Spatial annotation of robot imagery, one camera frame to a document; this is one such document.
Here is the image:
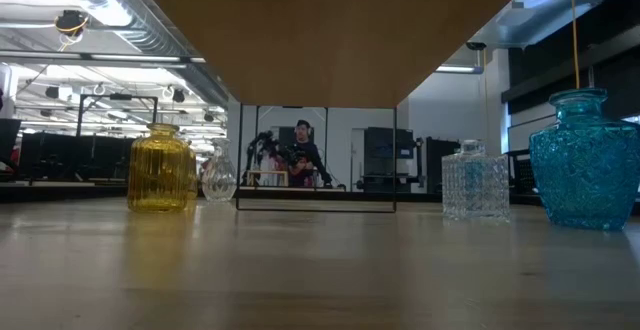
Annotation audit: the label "small yellow glass vase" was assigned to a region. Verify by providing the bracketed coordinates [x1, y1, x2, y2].
[187, 144, 199, 201]

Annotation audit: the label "clear square cut-glass vase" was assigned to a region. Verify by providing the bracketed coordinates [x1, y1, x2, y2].
[441, 139, 512, 223]

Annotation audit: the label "wide yellow ribbed glass vase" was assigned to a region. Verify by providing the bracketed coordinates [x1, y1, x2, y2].
[126, 122, 192, 214]

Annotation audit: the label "teal square textured glass vase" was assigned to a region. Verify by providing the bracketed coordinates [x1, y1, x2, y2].
[528, 87, 640, 232]

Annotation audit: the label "small wooden shelf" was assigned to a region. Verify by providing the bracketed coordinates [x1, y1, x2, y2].
[246, 169, 290, 188]

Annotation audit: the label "wooden shelf with black legs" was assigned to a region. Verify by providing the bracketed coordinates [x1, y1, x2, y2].
[128, 0, 544, 215]

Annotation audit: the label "person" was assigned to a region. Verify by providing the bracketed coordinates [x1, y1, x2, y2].
[285, 118, 334, 189]

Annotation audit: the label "black cabinet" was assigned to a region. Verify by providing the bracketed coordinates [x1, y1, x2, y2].
[362, 126, 417, 194]

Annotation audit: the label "clear ribbed glass bottle vase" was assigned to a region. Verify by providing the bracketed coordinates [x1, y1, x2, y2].
[201, 137, 238, 203]

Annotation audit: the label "black panel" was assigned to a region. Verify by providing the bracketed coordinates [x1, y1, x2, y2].
[425, 136, 462, 195]

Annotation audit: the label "short ceiling light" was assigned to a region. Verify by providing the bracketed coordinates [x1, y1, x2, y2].
[434, 64, 485, 75]

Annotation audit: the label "black perforated cart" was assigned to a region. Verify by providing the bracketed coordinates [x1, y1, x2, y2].
[504, 148, 534, 195]

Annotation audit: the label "black partition screens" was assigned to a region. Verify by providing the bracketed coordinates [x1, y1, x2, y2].
[19, 132, 136, 181]

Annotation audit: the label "long ceiling light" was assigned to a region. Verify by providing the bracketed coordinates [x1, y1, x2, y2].
[0, 49, 207, 66]

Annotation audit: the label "whiteboard with black frame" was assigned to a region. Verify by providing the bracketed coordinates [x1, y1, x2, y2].
[506, 114, 557, 152]

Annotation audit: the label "black metal frame rig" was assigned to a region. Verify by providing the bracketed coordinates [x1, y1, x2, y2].
[75, 93, 160, 139]

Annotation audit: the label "silver ventilation duct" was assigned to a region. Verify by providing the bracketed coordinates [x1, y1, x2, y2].
[37, 0, 232, 106]

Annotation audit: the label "black aluminium table frame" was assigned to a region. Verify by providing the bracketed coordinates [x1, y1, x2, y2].
[0, 183, 640, 216]

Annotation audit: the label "yellow hanging cord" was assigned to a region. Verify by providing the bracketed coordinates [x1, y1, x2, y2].
[570, 0, 582, 90]

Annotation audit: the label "black ceiling cable reel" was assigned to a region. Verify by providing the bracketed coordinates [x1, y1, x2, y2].
[53, 9, 90, 39]

